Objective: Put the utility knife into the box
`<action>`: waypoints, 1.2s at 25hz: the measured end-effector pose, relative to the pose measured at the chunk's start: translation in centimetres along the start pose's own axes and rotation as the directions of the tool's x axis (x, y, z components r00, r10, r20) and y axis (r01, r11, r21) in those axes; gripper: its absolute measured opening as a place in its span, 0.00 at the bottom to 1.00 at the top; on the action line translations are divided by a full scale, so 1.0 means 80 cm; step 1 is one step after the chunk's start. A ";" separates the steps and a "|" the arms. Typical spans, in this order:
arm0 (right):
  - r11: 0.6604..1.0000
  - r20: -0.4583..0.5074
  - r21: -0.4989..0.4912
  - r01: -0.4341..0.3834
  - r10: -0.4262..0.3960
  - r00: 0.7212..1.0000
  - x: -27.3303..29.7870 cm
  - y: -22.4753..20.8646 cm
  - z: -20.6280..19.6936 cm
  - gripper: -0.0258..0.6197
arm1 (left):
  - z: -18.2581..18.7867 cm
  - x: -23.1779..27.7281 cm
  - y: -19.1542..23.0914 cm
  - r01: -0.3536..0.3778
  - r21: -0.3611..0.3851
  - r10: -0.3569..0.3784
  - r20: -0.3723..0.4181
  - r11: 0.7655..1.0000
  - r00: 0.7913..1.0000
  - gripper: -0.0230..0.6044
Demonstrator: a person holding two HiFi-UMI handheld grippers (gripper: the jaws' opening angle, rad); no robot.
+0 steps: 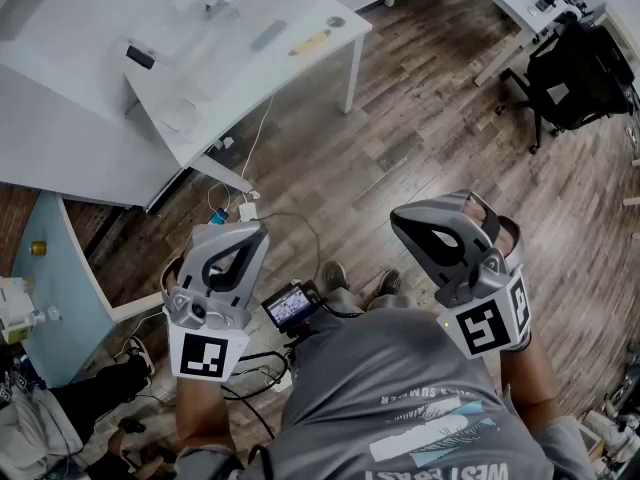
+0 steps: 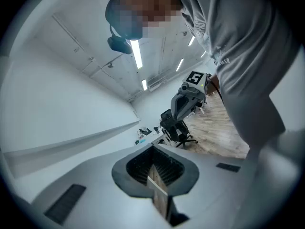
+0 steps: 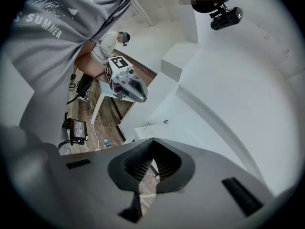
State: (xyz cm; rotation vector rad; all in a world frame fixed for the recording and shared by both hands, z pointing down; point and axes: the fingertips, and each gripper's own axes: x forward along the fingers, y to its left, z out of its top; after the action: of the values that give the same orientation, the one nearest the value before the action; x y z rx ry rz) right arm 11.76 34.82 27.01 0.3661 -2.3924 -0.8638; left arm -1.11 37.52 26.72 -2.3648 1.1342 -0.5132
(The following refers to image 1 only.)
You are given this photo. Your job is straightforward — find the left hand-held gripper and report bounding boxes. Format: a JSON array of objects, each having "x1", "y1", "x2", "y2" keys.
[{"x1": 162, "y1": 220, "x2": 272, "y2": 385}]

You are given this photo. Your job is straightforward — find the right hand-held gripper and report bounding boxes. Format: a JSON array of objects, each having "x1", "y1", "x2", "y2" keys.
[{"x1": 389, "y1": 190, "x2": 533, "y2": 361}]

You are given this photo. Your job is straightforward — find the yellow marker pen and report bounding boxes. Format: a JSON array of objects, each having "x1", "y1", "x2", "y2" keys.
[{"x1": 288, "y1": 27, "x2": 335, "y2": 58}]

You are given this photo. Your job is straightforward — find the person's right forearm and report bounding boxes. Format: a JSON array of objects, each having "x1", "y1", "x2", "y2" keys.
[{"x1": 492, "y1": 335, "x2": 557, "y2": 432}]

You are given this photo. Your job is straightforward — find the person's left forearm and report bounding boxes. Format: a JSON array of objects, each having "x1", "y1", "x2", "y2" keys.
[{"x1": 174, "y1": 375, "x2": 236, "y2": 452}]

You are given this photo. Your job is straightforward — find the person's right hand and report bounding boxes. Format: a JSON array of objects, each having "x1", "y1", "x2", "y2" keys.
[{"x1": 463, "y1": 195, "x2": 523, "y2": 262}]

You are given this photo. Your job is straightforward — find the person's right shoe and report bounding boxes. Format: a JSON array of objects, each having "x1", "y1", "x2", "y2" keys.
[{"x1": 374, "y1": 268, "x2": 402, "y2": 298}]

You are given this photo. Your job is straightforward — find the person's shoe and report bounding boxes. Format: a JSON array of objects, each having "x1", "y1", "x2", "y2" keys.
[
  {"x1": 322, "y1": 260, "x2": 350, "y2": 293},
  {"x1": 124, "y1": 336, "x2": 156, "y2": 377},
  {"x1": 374, "y1": 268, "x2": 402, "y2": 298}
]

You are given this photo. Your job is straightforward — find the small black monitor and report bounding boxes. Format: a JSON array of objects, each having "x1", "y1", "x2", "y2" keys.
[{"x1": 260, "y1": 280, "x2": 324, "y2": 342}]

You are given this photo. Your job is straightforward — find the person's left shoe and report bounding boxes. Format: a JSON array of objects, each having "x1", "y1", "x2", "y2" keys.
[{"x1": 322, "y1": 260, "x2": 350, "y2": 293}]

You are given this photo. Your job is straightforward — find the person's grey trousers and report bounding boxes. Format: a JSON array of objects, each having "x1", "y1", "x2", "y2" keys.
[{"x1": 324, "y1": 285, "x2": 401, "y2": 319}]

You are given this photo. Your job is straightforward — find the person's grey printed shirt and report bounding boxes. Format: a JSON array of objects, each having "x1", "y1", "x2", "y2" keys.
[{"x1": 174, "y1": 307, "x2": 601, "y2": 480}]

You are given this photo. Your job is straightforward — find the clear shallow tray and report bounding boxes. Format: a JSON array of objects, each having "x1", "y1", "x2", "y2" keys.
[{"x1": 158, "y1": 96, "x2": 209, "y2": 144}]

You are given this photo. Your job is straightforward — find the light blue table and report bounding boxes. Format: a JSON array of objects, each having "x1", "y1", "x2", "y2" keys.
[{"x1": 9, "y1": 190, "x2": 169, "y2": 389}]

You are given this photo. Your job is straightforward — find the white box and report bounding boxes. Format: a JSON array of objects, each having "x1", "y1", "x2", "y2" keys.
[{"x1": 0, "y1": 275, "x2": 40, "y2": 345}]

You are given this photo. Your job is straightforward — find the black office chair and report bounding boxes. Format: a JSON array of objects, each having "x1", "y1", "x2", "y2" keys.
[{"x1": 499, "y1": 15, "x2": 637, "y2": 155}]

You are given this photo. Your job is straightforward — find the small black box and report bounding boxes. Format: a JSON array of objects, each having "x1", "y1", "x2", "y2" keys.
[{"x1": 124, "y1": 40, "x2": 157, "y2": 72}]

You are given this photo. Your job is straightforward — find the grey flat case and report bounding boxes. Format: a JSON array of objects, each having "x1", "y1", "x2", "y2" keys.
[{"x1": 248, "y1": 19, "x2": 287, "y2": 52}]

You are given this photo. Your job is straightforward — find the large white desk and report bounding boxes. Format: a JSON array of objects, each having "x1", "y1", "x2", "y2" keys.
[{"x1": 0, "y1": 0, "x2": 374, "y2": 215}]

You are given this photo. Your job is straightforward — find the white cable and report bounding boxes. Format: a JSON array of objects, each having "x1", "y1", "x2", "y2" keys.
[{"x1": 241, "y1": 93, "x2": 276, "y2": 205}]

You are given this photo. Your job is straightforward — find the black monitor cable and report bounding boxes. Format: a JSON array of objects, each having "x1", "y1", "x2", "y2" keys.
[{"x1": 219, "y1": 350, "x2": 291, "y2": 442}]

